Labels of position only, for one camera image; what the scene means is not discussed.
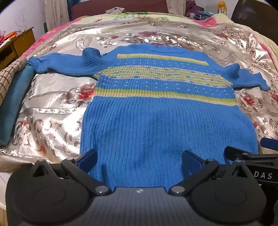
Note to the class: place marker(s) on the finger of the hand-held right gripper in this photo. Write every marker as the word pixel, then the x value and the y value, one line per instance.
pixel 245 155
pixel 269 143

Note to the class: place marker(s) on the orange items on cabinet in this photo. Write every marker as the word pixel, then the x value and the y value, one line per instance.
pixel 7 37

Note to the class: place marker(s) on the dark red headboard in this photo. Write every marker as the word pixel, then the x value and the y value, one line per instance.
pixel 121 7

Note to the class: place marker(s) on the yellow toy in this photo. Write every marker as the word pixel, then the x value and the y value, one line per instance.
pixel 222 6

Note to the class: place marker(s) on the silver floral bedspread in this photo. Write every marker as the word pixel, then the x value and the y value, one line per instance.
pixel 58 104

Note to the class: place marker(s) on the beige curtain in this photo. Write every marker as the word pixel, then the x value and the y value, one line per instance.
pixel 56 13

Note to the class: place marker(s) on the white crumpled garment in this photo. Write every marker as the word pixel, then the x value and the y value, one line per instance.
pixel 114 10

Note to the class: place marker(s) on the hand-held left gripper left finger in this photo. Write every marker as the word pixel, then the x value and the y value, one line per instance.
pixel 89 158

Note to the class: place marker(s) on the pink floral quilt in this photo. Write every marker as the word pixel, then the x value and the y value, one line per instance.
pixel 46 40

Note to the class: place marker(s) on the teal folded cloth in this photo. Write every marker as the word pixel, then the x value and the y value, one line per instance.
pixel 15 102

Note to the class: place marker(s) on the pile of mixed clothes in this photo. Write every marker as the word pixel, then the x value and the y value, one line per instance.
pixel 198 10

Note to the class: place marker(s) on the wooden cabinet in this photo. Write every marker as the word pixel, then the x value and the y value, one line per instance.
pixel 16 46

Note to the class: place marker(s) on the pale green printed blanket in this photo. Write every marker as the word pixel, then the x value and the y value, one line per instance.
pixel 139 17

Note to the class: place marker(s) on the blue striped knit sweater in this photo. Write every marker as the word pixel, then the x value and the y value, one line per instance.
pixel 165 113

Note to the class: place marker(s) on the brown plaid cloth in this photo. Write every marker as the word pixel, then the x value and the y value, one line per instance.
pixel 9 75

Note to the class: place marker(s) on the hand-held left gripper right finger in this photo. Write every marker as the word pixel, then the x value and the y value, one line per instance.
pixel 192 162

